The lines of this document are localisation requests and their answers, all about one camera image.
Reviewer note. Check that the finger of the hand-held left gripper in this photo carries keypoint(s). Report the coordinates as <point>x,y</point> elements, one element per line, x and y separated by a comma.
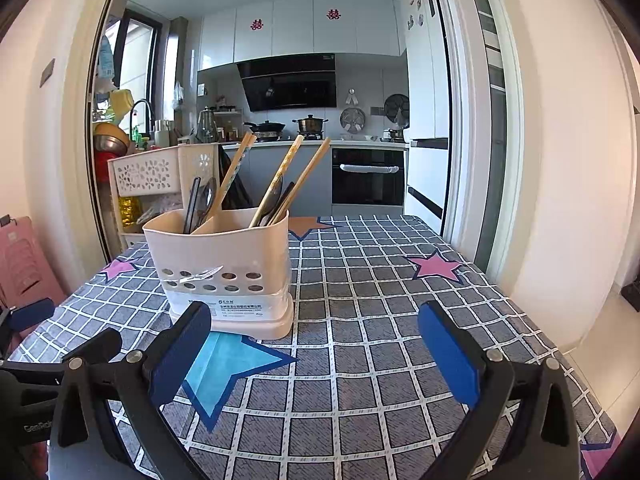
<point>32,312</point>
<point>97,342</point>

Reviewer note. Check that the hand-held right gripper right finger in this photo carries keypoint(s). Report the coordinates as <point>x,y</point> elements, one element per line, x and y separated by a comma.
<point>450,355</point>

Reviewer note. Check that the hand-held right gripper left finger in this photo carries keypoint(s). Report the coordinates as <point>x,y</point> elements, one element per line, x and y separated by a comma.
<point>177,355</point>

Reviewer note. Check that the white plastic utensil holder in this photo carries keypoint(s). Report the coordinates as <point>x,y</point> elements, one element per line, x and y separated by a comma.
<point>225,270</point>

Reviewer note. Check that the dark metal spoon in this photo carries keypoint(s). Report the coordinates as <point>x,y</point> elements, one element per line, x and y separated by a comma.
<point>207,197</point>
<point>274,195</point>

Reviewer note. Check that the blue dotted wooden chopstick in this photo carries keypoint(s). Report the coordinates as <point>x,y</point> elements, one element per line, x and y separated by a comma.
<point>227,180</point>

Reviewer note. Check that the pink folding stool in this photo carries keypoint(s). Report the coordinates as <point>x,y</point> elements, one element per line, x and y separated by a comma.
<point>25,260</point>

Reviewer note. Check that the grey checked star tablecloth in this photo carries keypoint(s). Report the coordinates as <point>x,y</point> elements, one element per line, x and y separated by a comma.
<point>375,310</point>

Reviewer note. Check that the gold foil bag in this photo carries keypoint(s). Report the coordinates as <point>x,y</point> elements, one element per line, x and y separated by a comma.
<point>129,210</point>

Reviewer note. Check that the clear plastic bags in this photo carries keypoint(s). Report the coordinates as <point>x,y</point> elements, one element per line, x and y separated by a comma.
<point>160,205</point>

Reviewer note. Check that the white plastic storage cart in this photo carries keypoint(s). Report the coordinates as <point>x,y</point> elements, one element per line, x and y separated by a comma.
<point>150,175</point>

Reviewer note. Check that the black trash bag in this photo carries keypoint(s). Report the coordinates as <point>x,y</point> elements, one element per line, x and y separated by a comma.
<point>232,180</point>

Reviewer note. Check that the steel mixing bowl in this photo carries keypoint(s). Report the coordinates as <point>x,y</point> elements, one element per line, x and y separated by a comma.
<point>110,140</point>

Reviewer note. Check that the black built-in oven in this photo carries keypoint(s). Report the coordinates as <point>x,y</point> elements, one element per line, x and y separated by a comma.
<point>367,175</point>

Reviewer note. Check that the grey kitchen counter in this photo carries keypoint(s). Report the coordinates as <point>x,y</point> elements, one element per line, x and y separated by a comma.
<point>320,175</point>

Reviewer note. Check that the yellow bowl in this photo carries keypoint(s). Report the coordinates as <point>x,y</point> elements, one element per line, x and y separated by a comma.
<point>120,102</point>

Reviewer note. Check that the small steel pot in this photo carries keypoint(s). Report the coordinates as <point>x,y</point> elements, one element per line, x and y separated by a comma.
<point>395,134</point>

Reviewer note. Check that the black kitchen faucet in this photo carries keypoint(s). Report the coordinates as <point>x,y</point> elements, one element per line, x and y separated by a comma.
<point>142,110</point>

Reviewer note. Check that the glass kettle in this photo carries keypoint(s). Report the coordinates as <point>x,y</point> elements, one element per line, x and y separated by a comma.
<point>206,122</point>

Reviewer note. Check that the countertop spice rack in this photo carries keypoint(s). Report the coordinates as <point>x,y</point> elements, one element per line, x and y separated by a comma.
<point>229,122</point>

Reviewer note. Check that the black wok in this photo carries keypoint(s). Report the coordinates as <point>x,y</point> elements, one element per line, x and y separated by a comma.
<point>265,127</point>

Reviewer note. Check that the white refrigerator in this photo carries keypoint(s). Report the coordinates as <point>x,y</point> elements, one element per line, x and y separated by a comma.
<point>425,110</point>

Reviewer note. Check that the steel cooking pot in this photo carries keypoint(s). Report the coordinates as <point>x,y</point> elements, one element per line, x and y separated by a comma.
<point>310,124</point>

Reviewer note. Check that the kitchen window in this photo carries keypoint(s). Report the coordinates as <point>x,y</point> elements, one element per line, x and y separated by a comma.
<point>137,60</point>

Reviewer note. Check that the black range hood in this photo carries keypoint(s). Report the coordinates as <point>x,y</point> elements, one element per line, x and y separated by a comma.
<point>290,85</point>

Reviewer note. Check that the red paper decoration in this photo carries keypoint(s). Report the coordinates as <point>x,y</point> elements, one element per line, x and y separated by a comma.
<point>256,24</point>
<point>332,13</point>

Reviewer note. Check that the white upper cabinets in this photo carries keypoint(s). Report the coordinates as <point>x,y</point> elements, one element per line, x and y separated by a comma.
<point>300,30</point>

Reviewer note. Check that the wall switch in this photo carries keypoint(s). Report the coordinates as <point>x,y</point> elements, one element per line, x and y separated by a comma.
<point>47,71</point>

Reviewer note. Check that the white sliding door frame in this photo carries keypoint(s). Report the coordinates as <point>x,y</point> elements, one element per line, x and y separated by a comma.
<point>492,110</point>

